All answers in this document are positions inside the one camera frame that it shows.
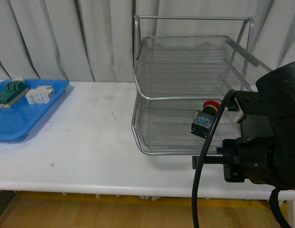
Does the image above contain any red emergency stop button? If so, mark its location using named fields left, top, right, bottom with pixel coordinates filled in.
left=191, top=100, right=220, bottom=139

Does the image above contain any grey curtain backdrop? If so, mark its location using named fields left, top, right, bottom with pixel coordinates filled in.
left=0, top=0, right=295, bottom=82

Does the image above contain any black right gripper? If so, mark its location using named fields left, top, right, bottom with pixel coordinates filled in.
left=204, top=137, right=277, bottom=183

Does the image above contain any black cable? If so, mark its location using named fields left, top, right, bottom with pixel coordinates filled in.
left=191, top=89, right=236, bottom=228

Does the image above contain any green beige terminal block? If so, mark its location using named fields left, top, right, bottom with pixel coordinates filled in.
left=0, top=78, right=29, bottom=108

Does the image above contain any blue plastic tray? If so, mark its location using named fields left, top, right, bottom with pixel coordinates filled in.
left=0, top=79, right=69, bottom=143

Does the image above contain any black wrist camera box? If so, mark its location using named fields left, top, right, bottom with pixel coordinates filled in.
left=228, top=91, right=273, bottom=143

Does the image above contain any silver mesh three-tier rack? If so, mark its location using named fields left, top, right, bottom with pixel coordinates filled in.
left=132, top=15, right=270, bottom=155

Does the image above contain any white circuit breaker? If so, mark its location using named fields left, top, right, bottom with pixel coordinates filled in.
left=25, top=85, right=55, bottom=105

